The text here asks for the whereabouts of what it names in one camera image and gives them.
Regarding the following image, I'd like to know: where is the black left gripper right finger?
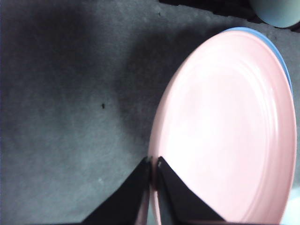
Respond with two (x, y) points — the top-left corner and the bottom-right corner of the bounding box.
(155, 156), (227, 225)

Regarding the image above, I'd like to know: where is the blue plate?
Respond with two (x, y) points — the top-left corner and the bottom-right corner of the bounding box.
(219, 26), (294, 97)

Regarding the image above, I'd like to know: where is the black plastic dish rack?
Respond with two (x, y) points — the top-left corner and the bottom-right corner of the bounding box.
(159, 0), (300, 31)

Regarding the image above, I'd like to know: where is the pink plate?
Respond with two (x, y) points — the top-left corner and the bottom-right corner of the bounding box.
(148, 30), (298, 225)

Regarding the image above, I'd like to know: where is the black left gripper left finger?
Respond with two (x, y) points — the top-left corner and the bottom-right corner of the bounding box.
(81, 157), (151, 225)

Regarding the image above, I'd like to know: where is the green plate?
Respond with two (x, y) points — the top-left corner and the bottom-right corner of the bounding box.
(248, 0), (300, 29)

